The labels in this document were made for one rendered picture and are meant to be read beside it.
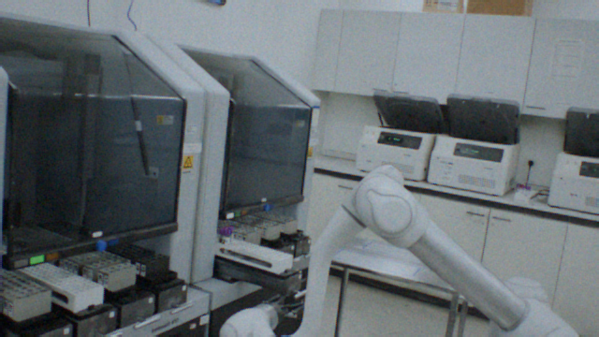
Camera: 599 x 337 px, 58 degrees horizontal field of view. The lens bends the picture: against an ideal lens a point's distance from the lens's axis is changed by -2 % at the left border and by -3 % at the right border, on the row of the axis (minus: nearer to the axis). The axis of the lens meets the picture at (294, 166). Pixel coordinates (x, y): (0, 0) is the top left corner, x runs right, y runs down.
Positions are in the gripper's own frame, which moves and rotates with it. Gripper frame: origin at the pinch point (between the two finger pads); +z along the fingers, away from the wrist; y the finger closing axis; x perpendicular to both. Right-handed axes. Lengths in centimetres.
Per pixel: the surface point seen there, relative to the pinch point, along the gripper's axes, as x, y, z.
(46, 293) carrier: -13, 34, -77
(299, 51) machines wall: -105, 146, 233
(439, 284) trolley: -7, -40, 36
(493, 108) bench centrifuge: -77, -10, 257
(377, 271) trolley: -7.3, -16.3, 31.9
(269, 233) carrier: -10.8, 34.1, 31.7
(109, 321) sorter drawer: -3, 27, -62
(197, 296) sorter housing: 1.0, 28.0, -21.7
